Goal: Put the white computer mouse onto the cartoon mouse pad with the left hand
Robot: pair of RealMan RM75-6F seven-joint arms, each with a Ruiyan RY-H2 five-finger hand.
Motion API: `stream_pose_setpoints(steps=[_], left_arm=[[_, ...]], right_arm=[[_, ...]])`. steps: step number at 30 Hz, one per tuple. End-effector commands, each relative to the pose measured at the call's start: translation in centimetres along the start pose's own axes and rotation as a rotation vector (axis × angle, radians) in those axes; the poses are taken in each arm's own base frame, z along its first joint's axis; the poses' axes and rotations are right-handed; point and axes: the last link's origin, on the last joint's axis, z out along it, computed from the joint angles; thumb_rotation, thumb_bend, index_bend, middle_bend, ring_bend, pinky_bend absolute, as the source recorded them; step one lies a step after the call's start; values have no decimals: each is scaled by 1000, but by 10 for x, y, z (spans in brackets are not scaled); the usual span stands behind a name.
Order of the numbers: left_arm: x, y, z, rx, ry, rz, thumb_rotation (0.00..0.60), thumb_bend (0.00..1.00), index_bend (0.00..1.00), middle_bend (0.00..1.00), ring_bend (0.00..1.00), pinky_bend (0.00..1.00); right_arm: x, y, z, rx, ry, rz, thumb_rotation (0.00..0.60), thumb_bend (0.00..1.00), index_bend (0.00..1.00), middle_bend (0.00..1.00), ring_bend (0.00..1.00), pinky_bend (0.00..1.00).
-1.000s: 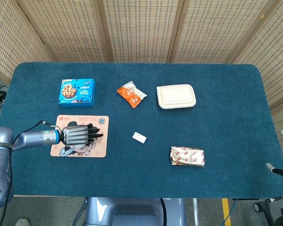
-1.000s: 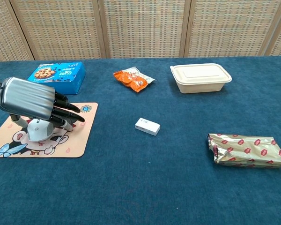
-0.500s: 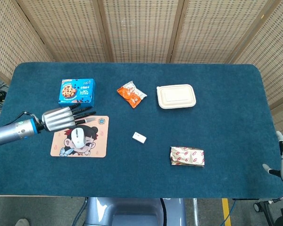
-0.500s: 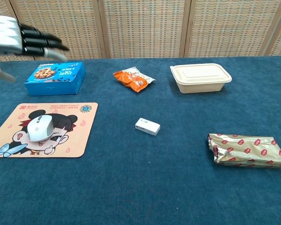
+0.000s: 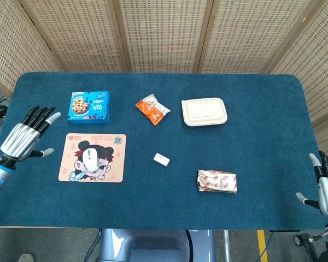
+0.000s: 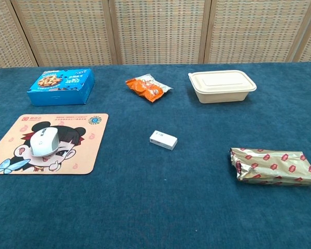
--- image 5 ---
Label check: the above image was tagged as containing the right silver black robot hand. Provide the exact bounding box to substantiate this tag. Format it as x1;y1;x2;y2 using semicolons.
295;150;328;219

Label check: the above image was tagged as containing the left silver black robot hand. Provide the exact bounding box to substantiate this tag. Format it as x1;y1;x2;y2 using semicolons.
0;105;62;162

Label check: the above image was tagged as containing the white computer mouse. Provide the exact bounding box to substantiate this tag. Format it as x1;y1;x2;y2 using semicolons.
82;148;101;173

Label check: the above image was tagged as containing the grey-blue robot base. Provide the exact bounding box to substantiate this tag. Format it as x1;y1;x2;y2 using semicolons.
99;228;216;262

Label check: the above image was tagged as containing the pink cartoon girl mouse pad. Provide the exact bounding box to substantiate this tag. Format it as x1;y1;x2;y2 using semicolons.
58;133;127;183

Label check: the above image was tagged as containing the blue cookie box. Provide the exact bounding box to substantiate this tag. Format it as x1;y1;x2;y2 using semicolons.
67;91;111;126

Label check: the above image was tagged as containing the gold foil red-print snack pack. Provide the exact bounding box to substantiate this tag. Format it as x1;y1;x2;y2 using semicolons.
197;169;238;194

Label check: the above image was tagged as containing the orange white snack packet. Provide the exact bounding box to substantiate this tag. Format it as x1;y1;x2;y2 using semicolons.
135;93;171;127

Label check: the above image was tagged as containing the small white rectangular box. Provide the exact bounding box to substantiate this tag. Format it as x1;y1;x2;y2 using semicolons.
153;153;171;167

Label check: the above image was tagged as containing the blue felt table mat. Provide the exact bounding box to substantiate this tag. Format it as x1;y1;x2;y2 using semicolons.
0;72;328;231

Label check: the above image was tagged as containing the beige lidded food container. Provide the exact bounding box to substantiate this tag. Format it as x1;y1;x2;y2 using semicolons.
181;97;228;127

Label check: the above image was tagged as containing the woven bamboo folding screen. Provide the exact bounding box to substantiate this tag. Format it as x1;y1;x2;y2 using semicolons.
0;0;328;162

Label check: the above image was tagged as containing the blue cable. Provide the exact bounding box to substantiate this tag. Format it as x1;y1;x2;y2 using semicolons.
264;230;276;262

